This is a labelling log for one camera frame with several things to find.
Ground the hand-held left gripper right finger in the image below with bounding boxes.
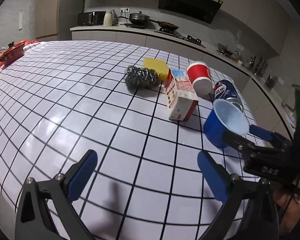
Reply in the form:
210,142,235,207
197,151,280,240

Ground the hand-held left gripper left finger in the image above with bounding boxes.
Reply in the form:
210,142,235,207
14,149,98,240

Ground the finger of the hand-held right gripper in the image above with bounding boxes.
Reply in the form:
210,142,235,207
249,124,295,148
222,130,268,161

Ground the blue plastic cup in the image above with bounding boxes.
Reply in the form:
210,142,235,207
203,99,250,149

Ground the person's right hand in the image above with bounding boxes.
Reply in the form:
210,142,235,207
274,184,300,240

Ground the blue soda can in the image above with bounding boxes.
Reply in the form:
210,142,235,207
214,80,244,113

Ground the black utensil holder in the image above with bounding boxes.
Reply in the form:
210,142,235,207
265,74,278,89

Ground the red and white carton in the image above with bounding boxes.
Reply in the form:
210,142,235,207
164,69,199,122

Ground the red paper cup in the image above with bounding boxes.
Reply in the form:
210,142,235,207
186,61,214,96

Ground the white tiled kitchen island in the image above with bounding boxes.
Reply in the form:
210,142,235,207
0,40,264,240

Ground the yellow sponge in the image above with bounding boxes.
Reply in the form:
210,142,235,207
143,57,170,81

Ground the steel wool scrubber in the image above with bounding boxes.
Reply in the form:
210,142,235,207
124,65,161,90

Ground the black gas hob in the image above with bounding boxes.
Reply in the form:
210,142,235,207
154,27,206,48

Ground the dark frying pan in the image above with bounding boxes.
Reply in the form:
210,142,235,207
150,19,179,30

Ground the red electric pot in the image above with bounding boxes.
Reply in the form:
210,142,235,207
0,39,30,68

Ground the black range hood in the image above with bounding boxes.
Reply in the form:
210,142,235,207
158,0,223,25

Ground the grey pot with lid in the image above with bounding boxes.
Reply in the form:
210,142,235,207
128,11,151,25

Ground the black microwave oven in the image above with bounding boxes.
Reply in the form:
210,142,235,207
77,11,106,27

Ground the white jug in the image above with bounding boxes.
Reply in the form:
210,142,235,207
103,10,113,27

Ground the beige refrigerator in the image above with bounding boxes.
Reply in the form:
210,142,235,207
34,0,85,42

